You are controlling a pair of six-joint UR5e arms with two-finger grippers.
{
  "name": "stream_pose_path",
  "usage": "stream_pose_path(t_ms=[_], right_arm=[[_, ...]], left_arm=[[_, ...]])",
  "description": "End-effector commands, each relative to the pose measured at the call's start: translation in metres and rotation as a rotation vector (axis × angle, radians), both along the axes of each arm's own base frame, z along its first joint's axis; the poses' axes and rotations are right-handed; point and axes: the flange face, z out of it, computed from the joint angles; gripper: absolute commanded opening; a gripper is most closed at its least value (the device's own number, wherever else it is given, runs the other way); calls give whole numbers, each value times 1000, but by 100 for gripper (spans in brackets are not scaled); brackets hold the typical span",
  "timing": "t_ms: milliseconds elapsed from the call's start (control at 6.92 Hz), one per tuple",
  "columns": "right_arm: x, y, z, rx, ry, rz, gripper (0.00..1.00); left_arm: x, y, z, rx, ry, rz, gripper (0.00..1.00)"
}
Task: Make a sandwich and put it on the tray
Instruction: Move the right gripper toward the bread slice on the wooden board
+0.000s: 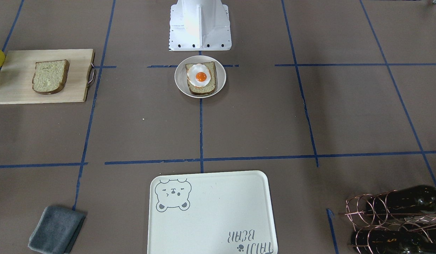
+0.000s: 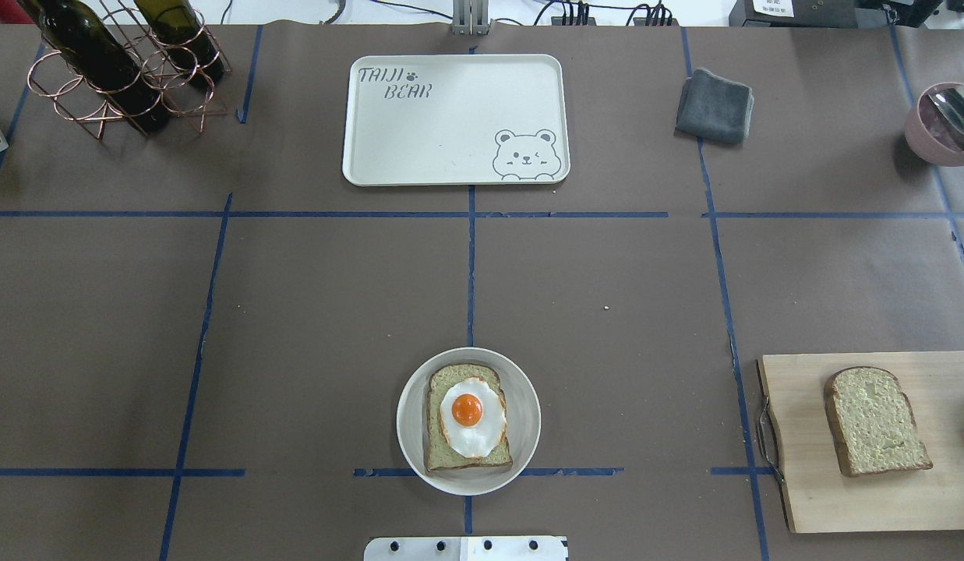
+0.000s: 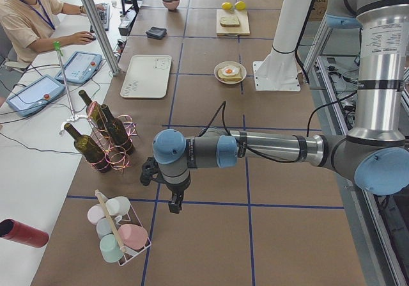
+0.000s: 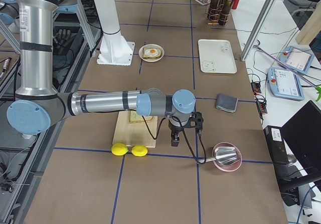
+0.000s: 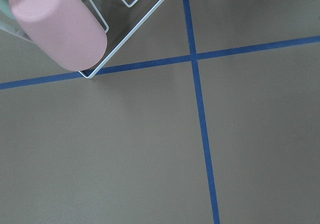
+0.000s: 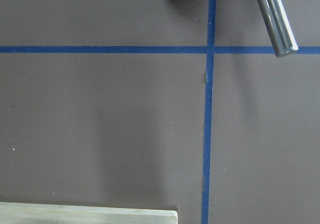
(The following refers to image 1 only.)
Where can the bread slice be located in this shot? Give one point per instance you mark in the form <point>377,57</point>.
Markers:
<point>208,89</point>
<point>50,76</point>

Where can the white round plate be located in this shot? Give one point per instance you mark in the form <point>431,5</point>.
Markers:
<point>180,75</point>

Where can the fried egg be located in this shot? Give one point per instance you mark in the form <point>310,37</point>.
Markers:
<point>199,75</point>

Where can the white bear tray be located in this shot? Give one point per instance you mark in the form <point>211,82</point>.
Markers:
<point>211,213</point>

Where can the wooden cutting board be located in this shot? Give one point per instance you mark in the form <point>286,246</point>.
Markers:
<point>18,69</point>

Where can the dark wine bottle lower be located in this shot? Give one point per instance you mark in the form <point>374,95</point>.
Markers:
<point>391,242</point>

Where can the dark wine bottle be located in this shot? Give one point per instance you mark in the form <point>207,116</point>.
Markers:
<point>391,242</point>
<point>403,203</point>

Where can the grey folded cloth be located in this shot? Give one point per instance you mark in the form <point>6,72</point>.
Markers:
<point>56,231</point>

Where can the dark wine bottle upper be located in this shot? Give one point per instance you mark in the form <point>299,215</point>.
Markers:
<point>403,203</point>

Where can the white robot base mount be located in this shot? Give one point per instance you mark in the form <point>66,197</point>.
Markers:
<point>199,25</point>

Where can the copper wire bottle rack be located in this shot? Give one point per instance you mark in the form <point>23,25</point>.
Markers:
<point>424,224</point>

